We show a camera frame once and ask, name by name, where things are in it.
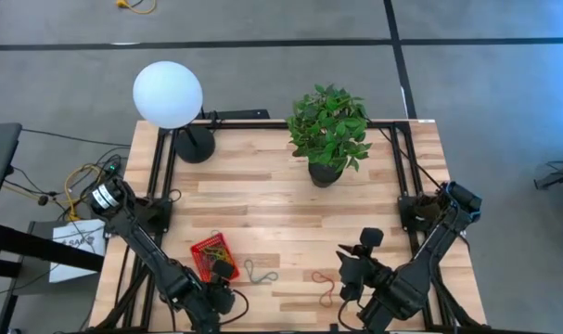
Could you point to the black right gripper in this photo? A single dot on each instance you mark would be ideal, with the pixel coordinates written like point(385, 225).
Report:
point(357, 276)

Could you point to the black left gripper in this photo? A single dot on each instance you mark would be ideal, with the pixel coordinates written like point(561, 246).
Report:
point(221, 297)

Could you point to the green rubber band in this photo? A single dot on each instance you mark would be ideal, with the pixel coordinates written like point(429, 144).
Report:
point(223, 258)

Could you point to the teal rubber band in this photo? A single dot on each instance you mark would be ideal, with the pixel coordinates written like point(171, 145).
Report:
point(252, 274)

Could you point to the red plastic basket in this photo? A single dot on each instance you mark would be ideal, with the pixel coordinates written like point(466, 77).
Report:
point(198, 250)

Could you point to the red rubber band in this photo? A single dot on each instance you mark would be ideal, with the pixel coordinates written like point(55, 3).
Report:
point(332, 290)

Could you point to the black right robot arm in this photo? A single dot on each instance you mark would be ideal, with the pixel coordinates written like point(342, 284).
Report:
point(429, 260)

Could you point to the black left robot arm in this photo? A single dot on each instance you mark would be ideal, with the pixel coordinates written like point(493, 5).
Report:
point(142, 241)

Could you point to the green potted plant black pot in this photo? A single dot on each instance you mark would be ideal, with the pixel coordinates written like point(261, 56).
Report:
point(329, 130)

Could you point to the white paper sheet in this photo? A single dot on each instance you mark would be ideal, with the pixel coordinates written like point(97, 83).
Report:
point(77, 260)

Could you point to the black controller box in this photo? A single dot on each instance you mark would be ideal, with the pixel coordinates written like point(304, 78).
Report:
point(114, 169)

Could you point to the black power strip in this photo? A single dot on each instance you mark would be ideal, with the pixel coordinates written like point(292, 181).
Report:
point(244, 114)

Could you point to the white globe table lamp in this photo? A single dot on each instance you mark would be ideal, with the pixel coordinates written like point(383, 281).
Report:
point(167, 95)

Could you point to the black beam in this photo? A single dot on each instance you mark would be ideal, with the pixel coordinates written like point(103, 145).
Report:
point(30, 246)

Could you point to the black desk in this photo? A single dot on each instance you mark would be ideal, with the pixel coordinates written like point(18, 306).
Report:
point(0, 153)

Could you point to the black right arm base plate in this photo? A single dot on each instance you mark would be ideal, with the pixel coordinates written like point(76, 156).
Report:
point(408, 218)

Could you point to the black aluminium table frame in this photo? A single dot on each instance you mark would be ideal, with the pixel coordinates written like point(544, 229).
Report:
point(253, 125)

